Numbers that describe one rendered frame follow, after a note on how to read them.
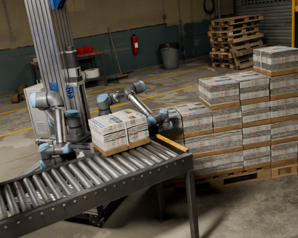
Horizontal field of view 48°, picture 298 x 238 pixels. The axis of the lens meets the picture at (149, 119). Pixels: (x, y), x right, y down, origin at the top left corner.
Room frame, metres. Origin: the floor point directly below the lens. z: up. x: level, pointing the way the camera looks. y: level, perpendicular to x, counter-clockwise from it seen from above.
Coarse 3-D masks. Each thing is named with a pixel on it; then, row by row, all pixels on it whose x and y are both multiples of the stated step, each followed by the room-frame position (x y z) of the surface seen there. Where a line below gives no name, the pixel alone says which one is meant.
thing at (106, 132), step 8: (88, 120) 2.52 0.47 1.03; (96, 120) 2.47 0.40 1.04; (104, 120) 2.45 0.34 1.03; (112, 120) 2.43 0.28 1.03; (96, 128) 2.37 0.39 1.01; (104, 128) 2.29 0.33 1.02; (112, 128) 2.32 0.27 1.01; (120, 128) 2.35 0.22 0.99; (96, 136) 2.43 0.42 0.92; (104, 136) 2.29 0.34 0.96; (112, 136) 2.32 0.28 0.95; (120, 136) 2.34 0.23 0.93; (96, 144) 2.45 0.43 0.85; (104, 144) 2.30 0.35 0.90; (112, 144) 2.32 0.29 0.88; (120, 144) 2.34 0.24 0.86
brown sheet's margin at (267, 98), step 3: (252, 99) 3.03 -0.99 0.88; (255, 99) 3.03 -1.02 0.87; (258, 99) 3.04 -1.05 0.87; (261, 99) 3.04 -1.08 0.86; (264, 99) 3.04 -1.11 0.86; (267, 99) 3.05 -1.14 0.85; (240, 102) 3.03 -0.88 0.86; (243, 102) 3.02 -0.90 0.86; (246, 102) 3.02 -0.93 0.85; (249, 102) 3.03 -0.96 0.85; (252, 102) 3.03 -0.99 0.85; (255, 102) 3.03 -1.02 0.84
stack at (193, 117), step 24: (192, 120) 2.97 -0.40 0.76; (216, 120) 3.00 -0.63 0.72; (240, 120) 3.02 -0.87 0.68; (168, 144) 2.94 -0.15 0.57; (192, 144) 2.96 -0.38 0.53; (216, 144) 2.99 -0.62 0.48; (240, 144) 3.02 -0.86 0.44; (216, 168) 2.99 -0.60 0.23; (264, 168) 3.04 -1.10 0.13; (168, 192) 2.93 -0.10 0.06
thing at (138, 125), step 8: (120, 112) 2.62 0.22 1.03; (128, 112) 2.58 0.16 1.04; (136, 112) 2.56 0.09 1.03; (128, 120) 2.38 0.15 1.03; (136, 120) 2.41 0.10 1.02; (144, 120) 2.44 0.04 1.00; (136, 128) 2.41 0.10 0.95; (144, 128) 2.44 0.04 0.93; (136, 136) 2.41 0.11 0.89; (144, 136) 2.44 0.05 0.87
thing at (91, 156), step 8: (152, 136) 2.59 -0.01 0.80; (96, 152) 2.41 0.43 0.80; (72, 160) 2.31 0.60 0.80; (80, 160) 2.30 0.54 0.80; (104, 160) 2.38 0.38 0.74; (48, 168) 2.22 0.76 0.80; (56, 168) 2.22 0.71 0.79; (24, 176) 2.14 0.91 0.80; (32, 176) 2.14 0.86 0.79; (40, 176) 2.16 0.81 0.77; (0, 184) 2.06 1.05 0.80; (32, 184) 2.13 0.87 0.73
